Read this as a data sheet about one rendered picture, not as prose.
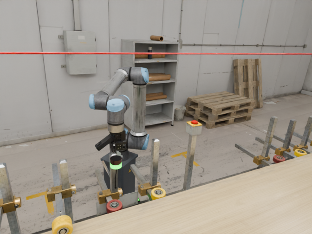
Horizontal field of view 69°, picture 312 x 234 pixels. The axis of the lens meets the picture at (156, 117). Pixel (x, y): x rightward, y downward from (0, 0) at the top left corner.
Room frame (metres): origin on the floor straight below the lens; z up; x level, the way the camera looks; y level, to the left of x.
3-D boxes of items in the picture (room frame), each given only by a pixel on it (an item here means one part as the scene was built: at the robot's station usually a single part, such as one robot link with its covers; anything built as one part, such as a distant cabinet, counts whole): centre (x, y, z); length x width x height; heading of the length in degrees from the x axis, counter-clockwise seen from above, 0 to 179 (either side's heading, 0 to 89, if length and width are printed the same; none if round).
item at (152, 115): (4.02, 0.15, 0.78); 0.90 x 0.45 x 1.55; 122
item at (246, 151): (1.65, -0.84, 0.80); 0.44 x 0.03 x 0.04; 27
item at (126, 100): (1.26, 0.22, 1.32); 0.12 x 0.12 x 0.09; 84
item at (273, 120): (1.63, -0.90, 0.93); 0.04 x 0.04 x 0.48; 27
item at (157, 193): (1.02, -0.04, 0.85); 0.08 x 0.08 x 0.11
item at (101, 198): (1.05, 0.24, 0.85); 0.14 x 0.06 x 0.05; 117
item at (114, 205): (0.91, 0.19, 0.85); 0.08 x 0.08 x 0.11
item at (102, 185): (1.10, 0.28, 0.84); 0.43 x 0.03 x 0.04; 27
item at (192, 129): (1.29, -0.24, 1.18); 0.07 x 0.07 x 0.08; 27
